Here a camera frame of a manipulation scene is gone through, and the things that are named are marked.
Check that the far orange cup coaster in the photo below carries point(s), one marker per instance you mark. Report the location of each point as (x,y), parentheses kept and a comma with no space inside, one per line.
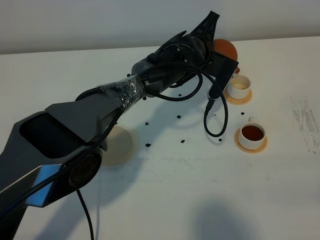
(237,101)

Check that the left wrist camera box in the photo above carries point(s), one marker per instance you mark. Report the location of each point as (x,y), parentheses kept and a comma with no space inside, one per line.
(222,68)

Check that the brown clay teapot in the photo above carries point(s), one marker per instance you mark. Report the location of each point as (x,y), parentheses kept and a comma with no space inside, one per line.
(225,48)

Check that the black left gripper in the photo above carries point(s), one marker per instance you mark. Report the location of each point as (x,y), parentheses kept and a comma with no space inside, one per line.
(190,49)

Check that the orange cup coaster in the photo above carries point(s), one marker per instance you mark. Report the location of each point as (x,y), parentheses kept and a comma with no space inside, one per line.
(249,151)
(237,101)

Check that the near white teacup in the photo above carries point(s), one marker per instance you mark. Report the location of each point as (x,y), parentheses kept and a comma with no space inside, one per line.
(252,134)

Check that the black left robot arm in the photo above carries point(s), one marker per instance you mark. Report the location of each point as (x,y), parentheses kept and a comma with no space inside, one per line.
(57,151)

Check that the near orange cup coaster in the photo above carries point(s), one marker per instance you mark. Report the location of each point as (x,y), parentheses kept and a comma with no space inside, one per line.
(249,151)

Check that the beige round teapot coaster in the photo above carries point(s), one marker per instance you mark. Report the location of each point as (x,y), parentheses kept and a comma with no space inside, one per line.
(120,146)

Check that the white teacup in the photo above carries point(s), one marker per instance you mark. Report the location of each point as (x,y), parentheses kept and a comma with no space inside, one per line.
(239,87)
(252,134)

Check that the far white teacup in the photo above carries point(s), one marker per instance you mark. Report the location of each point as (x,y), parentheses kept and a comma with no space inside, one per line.
(239,87)

